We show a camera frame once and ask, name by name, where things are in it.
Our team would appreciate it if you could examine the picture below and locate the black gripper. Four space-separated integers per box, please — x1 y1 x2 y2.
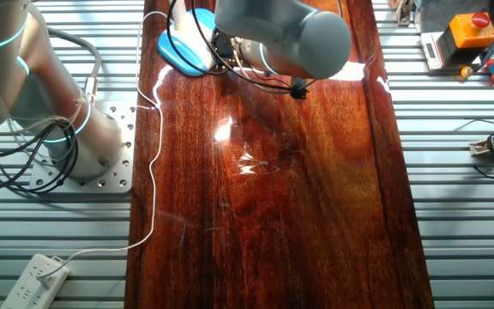
209 29 240 73

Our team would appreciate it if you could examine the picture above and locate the blue and white desk lamp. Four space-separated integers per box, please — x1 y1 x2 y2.
157 0 219 77

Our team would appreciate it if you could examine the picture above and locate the silver robot mounting plate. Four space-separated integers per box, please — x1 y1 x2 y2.
29 101 137 193

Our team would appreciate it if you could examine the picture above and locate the silver digital scale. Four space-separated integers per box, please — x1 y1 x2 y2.
419 30 448 71

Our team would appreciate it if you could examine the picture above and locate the orange emergency stop box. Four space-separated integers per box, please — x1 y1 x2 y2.
435 11 494 65

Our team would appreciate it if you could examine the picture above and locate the white power strip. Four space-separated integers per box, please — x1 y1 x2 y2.
0 253 70 309

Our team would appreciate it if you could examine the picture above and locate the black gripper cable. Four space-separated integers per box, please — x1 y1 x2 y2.
190 0 319 94
165 0 231 77

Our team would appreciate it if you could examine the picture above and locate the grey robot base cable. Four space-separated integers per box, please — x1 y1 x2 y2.
45 26 103 106

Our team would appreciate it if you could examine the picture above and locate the black base cable bundle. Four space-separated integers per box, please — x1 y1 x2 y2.
0 119 80 195

